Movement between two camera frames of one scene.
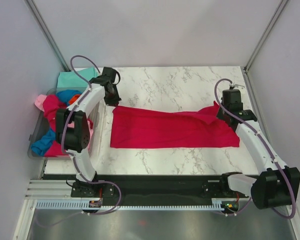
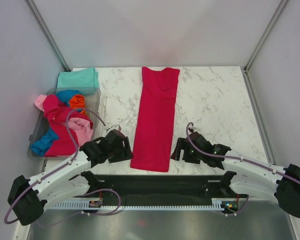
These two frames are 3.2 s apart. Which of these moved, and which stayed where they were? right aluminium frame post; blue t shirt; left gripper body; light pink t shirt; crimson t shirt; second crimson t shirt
Moved: left gripper body; crimson t shirt
Stayed: second crimson t shirt; blue t shirt; right aluminium frame post; light pink t shirt
